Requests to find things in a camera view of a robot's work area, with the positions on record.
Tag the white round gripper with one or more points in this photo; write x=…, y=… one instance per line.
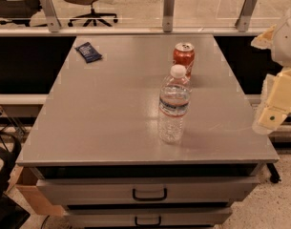
x=287, y=47

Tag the clear plastic water bottle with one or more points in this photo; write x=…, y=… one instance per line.
x=174, y=101

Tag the blue rxbar wrapper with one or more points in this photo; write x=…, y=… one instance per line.
x=88, y=52

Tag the red coca-cola can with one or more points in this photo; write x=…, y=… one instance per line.
x=184, y=54

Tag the grey upper drawer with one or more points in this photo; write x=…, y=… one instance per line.
x=97, y=191

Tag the grey drawer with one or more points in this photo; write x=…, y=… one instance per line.
x=97, y=191
x=124, y=218

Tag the grey lower drawer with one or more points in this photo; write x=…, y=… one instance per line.
x=124, y=218

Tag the dark office chair left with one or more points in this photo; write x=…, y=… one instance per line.
x=18, y=12

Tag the clear acrylic barrier panel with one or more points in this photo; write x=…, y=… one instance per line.
x=198, y=15

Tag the cardboard box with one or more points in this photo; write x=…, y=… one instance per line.
x=25, y=181

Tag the black chair lower left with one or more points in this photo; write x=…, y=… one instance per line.
x=12, y=215

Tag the right metal bracket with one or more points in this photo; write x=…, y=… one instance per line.
x=243, y=22

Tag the metal bracket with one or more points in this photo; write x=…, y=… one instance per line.
x=243, y=22
x=168, y=15
x=50, y=14

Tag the middle metal bracket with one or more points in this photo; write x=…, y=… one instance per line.
x=168, y=15

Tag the black upper drawer handle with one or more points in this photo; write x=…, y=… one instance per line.
x=149, y=196

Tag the black drawer handle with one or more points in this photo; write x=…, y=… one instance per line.
x=148, y=222
x=149, y=196

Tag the black lower drawer handle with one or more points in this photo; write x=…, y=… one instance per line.
x=148, y=222

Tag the left metal bracket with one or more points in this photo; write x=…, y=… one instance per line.
x=50, y=14

